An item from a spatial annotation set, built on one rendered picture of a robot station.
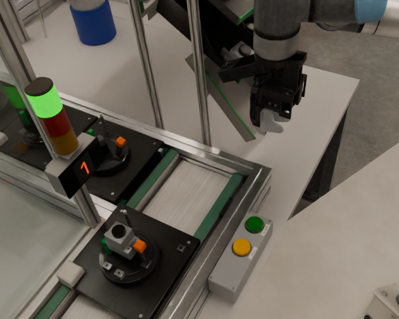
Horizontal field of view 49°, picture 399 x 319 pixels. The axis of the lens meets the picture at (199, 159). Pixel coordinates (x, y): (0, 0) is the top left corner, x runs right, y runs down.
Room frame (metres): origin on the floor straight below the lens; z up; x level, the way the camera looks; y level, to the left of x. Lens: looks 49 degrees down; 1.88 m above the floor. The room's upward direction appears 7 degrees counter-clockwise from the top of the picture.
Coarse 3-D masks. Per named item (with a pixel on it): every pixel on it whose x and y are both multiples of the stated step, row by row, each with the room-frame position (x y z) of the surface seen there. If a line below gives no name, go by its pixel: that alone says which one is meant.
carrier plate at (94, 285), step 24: (120, 216) 0.65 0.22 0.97; (144, 216) 0.64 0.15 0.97; (96, 240) 0.59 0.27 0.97; (168, 240) 0.56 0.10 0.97; (192, 240) 0.55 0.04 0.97; (96, 264) 0.52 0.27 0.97; (168, 264) 0.50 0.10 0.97; (72, 288) 0.47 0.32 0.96; (96, 288) 0.46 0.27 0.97; (120, 288) 0.45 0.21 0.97; (144, 288) 0.45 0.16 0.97; (168, 288) 0.44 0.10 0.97; (120, 312) 0.40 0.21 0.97; (144, 312) 0.39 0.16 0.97
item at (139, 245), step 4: (132, 244) 0.50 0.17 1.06; (136, 244) 0.49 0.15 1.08; (140, 244) 0.49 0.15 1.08; (144, 244) 0.49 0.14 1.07; (136, 248) 0.49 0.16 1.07; (140, 248) 0.48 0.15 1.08; (144, 248) 0.49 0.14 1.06; (140, 252) 0.48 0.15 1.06; (144, 252) 0.49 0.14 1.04; (140, 256) 0.49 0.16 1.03; (144, 256) 0.49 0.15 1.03; (144, 260) 0.49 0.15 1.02; (148, 260) 0.49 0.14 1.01; (144, 264) 0.49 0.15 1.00
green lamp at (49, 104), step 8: (32, 96) 0.61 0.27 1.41; (40, 96) 0.60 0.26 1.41; (48, 96) 0.61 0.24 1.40; (56, 96) 0.62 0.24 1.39; (32, 104) 0.61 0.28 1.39; (40, 104) 0.60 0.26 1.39; (48, 104) 0.61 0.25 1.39; (56, 104) 0.62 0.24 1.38; (40, 112) 0.60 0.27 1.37; (48, 112) 0.60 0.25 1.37; (56, 112) 0.61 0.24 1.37
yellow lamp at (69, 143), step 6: (72, 132) 0.62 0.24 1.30; (48, 138) 0.61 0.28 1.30; (54, 138) 0.60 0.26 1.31; (60, 138) 0.60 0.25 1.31; (66, 138) 0.61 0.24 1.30; (72, 138) 0.62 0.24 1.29; (54, 144) 0.60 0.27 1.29; (60, 144) 0.60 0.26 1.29; (66, 144) 0.61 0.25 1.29; (72, 144) 0.61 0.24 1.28; (78, 144) 0.63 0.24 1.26; (54, 150) 0.61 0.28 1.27; (60, 150) 0.60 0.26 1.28; (66, 150) 0.60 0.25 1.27; (72, 150) 0.61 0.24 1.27
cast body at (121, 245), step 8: (120, 224) 0.54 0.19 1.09; (112, 232) 0.52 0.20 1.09; (120, 232) 0.52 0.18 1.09; (128, 232) 0.52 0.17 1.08; (112, 240) 0.51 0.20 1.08; (120, 240) 0.50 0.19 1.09; (128, 240) 0.51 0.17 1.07; (136, 240) 0.52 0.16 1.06; (112, 248) 0.52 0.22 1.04; (120, 248) 0.50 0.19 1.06; (128, 248) 0.50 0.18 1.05; (128, 256) 0.49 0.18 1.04
